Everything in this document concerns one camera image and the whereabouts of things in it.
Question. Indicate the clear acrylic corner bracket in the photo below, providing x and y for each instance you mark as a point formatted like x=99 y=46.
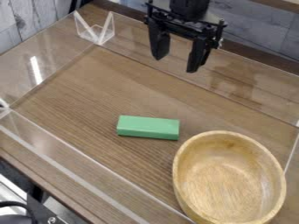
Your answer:
x=96 y=34

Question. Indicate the clear acrylic enclosure walls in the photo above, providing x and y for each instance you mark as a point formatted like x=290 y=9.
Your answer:
x=66 y=89

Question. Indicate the black metal table bracket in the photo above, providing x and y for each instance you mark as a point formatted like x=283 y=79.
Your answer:
x=43 y=214

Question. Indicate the wooden bowl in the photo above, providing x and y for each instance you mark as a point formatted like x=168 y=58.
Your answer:
x=227 y=179

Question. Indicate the green rectangular block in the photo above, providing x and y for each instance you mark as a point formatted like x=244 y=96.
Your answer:
x=138 y=126

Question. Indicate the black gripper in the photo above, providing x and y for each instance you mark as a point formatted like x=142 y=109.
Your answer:
x=187 y=19

